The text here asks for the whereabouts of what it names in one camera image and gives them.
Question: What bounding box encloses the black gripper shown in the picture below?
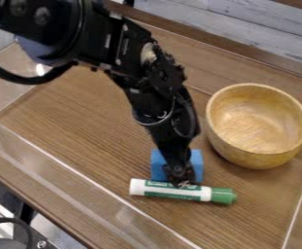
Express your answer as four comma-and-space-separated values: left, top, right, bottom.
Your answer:
141, 110, 201, 190

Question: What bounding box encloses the blue foam block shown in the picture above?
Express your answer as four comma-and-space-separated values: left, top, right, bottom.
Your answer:
149, 149, 204, 184

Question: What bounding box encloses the green and white marker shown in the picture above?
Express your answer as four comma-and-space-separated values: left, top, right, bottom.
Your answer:
128, 178, 236, 205

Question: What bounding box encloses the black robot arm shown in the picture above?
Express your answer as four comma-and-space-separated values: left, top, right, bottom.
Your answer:
0, 0, 200, 187

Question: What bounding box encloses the brown wooden bowl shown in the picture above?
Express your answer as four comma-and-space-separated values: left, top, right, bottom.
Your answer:
205, 83, 302, 170

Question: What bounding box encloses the clear acrylic tray wall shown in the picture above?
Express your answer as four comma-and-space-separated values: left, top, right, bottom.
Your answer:
0, 61, 302, 249

